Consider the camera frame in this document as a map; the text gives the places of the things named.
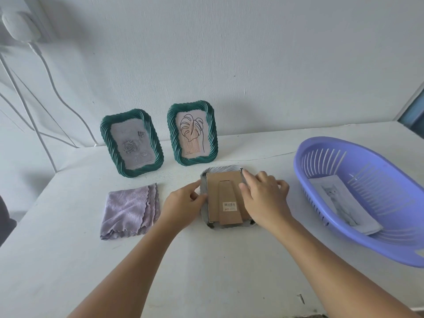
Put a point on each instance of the person's left thumb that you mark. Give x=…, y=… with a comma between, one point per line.
x=199, y=196

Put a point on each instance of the green photo frame rose picture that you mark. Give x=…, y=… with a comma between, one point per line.
x=132, y=145

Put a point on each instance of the person's right forearm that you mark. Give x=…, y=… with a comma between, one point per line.
x=328, y=274

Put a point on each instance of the person's right thumb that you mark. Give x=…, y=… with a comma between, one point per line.
x=246, y=194

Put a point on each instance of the green photo frame leaf drawing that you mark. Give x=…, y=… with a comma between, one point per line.
x=193, y=132

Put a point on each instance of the purple microfibre cloth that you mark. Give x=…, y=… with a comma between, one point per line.
x=127, y=211

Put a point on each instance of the person's right hand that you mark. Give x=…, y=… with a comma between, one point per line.
x=268, y=203

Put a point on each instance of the person's left forearm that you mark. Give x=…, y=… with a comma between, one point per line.
x=132, y=271

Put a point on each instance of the white wall plug adapter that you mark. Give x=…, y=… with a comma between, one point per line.
x=20, y=26

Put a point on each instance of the cat picture print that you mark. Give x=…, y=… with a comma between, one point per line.
x=347, y=205

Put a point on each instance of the person's left hand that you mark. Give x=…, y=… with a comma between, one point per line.
x=174, y=210

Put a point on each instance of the grey photo frame cardboard back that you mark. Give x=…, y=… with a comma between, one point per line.
x=225, y=195

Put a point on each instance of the purple plastic slotted basket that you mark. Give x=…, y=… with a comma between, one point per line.
x=391, y=201

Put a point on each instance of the dark object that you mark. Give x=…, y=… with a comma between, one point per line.
x=5, y=221

